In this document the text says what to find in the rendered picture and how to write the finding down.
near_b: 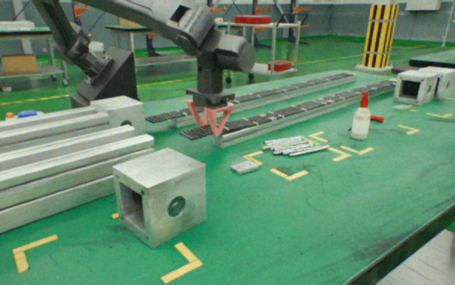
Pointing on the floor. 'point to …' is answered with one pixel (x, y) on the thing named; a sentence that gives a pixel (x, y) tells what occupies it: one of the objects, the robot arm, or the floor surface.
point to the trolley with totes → (272, 44)
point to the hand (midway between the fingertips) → (209, 129)
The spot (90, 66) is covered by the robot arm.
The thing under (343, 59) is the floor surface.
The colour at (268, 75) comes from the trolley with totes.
